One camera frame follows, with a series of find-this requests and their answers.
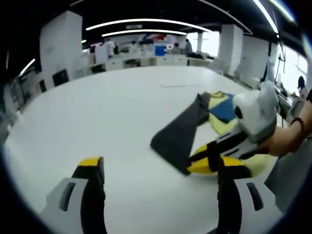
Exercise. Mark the black cabinet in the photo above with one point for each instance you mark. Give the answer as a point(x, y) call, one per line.
point(59, 78)

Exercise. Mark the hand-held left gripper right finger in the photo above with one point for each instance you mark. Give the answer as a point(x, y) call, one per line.
point(246, 209)

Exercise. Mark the white counter cabinet row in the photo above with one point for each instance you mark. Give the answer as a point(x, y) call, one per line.
point(146, 62)

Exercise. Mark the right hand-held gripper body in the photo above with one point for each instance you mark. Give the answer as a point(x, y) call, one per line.
point(256, 112)

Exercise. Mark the white appliance box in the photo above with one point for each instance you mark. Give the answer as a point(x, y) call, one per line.
point(101, 53)

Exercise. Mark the blue plastic bin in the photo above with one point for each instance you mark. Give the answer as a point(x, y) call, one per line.
point(160, 51)

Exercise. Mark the yellow blue grey garment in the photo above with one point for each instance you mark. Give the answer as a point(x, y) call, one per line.
point(175, 141)

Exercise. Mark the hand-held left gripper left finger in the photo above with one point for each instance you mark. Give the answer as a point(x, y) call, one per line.
point(70, 207)

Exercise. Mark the person's right hand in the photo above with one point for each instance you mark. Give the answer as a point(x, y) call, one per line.
point(280, 141)

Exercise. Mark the long ceiling light strip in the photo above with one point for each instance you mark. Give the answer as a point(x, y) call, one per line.
point(143, 31)
point(146, 21)

